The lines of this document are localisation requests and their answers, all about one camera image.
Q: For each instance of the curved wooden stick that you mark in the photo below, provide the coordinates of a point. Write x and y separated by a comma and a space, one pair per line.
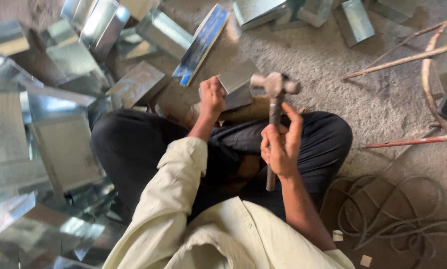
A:
427, 74

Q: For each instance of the person's right hand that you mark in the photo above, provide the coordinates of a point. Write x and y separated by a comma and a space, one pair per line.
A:
281, 157

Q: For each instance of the blue printed flat carton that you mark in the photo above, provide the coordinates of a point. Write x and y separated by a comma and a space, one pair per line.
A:
203, 43

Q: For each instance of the pile of galvanized sheet boxes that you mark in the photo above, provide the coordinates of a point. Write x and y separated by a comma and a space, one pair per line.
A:
64, 149

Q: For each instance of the wooden work block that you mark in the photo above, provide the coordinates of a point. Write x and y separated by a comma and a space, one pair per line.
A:
254, 110

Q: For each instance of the steel ball-peen hammer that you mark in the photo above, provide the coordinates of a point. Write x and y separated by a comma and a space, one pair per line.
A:
275, 86

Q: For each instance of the small pale scrap piece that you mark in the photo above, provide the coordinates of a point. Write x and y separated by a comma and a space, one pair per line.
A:
366, 260
337, 235

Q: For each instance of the bent galvanized sheet piece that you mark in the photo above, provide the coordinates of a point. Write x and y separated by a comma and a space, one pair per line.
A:
239, 77

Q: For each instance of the person's cream shirt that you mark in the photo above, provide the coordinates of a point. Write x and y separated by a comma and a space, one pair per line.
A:
193, 231

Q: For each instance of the person's left hand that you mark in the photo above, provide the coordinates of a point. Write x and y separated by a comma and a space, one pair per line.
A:
212, 98

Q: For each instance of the person's left fingers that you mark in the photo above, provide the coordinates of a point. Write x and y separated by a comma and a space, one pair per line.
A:
209, 83

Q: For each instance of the reddish metal rod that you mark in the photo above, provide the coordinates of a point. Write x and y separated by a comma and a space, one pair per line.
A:
410, 142

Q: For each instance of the person's dark trousers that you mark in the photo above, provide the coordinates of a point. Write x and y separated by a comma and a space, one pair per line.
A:
133, 149

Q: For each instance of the galvanized sheet metal box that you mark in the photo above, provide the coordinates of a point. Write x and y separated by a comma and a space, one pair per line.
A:
316, 11
353, 21
259, 11

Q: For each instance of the long thick wooden stick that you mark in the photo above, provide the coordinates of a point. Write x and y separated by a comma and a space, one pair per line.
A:
403, 59

